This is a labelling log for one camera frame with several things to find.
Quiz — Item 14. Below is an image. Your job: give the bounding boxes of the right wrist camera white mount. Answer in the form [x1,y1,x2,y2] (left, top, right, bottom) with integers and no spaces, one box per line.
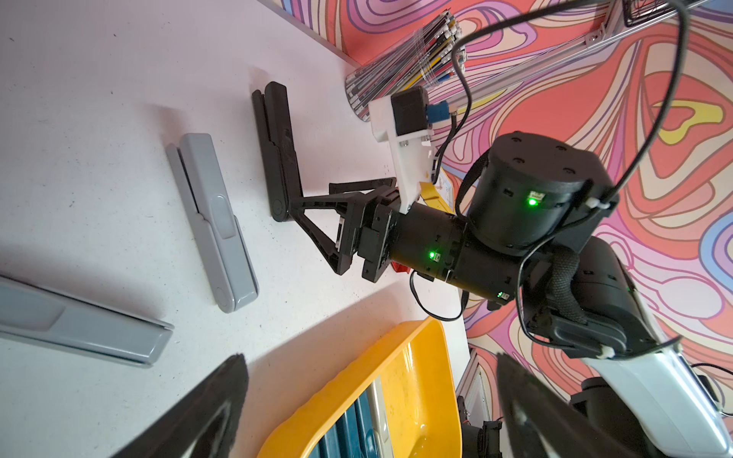
[368,86,450,215]

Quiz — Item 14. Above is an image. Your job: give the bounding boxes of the yellow plastic storage tray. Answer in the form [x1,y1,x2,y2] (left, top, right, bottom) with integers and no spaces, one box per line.
[259,318,469,457]

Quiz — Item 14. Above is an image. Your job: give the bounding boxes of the beige pruning pliers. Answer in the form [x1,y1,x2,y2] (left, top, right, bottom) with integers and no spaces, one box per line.
[366,376,394,458]

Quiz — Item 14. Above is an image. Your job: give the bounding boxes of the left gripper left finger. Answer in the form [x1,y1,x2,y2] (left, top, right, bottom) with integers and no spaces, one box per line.
[116,354,249,457]

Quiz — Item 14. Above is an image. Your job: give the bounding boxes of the black pruning pliers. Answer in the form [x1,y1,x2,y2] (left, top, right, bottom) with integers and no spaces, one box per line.
[252,81,303,223]

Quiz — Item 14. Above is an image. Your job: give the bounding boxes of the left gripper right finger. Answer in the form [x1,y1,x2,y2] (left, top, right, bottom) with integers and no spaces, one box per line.
[496,353,636,457]

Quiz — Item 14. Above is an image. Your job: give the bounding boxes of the teal pruning pliers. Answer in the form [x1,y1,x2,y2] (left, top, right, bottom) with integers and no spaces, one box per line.
[342,393,380,457]

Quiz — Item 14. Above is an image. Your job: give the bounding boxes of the grey pruning pliers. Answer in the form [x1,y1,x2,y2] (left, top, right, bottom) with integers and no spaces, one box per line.
[165,134,259,313]

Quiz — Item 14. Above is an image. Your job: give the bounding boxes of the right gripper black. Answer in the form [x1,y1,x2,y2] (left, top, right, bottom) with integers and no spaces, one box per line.
[289,132,618,303]

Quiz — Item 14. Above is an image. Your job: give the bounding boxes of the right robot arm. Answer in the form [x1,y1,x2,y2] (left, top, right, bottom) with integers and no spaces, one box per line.
[278,132,732,457]

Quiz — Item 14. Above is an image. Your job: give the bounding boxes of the grey pruning pliers angled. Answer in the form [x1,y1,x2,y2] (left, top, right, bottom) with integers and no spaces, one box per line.
[1,276,174,368]

